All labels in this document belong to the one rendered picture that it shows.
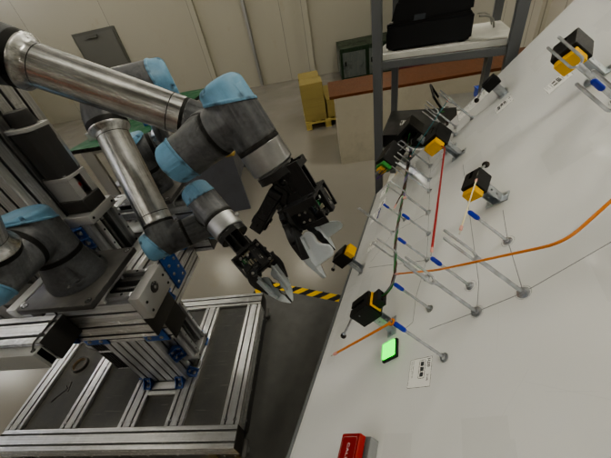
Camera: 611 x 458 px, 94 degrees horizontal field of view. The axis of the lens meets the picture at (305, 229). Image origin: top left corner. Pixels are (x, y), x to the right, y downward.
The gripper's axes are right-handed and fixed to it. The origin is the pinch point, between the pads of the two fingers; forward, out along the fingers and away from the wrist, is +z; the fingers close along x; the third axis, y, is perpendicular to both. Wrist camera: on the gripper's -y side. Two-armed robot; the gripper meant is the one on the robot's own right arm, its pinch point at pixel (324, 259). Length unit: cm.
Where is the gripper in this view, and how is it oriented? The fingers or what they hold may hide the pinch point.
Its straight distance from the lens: 56.4
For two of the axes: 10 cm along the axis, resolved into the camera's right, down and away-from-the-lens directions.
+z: 5.3, 7.8, 3.4
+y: 8.0, -3.2, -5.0
